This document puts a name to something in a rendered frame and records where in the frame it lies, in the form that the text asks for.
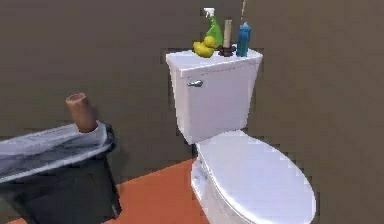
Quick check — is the green spray bottle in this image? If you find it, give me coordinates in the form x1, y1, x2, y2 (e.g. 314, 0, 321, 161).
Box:
203, 7, 224, 49

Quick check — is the yellow rubber duck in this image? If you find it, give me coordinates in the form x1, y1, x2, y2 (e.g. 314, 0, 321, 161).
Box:
192, 35, 218, 59

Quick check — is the beige candle on black holder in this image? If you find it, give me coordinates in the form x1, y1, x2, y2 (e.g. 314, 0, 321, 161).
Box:
217, 18, 238, 58

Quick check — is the brown cardboard tube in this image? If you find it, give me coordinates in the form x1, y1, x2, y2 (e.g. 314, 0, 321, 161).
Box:
64, 92, 99, 134

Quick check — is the white toilet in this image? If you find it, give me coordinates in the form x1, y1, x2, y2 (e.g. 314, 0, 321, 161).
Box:
165, 47, 317, 224

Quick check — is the black trash can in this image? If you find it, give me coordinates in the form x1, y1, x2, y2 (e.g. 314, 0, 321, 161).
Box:
0, 120, 123, 224

